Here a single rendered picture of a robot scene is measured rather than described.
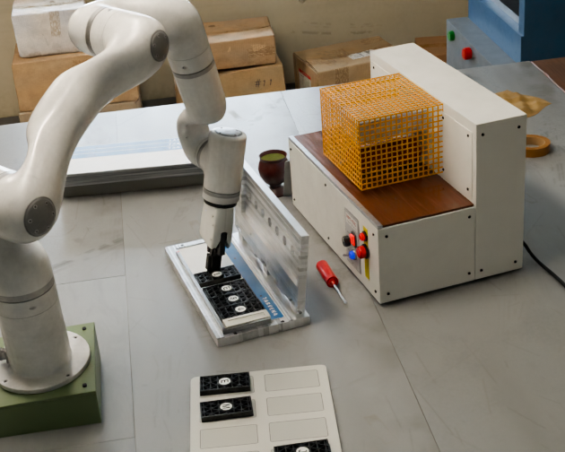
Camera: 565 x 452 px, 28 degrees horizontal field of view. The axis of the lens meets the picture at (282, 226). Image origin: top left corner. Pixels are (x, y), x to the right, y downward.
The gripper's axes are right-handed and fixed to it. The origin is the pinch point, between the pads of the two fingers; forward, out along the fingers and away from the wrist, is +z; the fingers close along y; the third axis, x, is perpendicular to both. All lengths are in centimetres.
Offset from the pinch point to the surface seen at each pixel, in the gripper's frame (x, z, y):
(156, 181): 0, 3, -55
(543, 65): 137, -24, -87
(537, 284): 63, -9, 35
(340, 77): 151, 38, -275
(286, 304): 10.4, 0.5, 20.8
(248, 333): -0.1, 3.2, 27.5
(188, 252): -2.4, 3.1, -11.8
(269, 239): 10.6, -8.1, 5.7
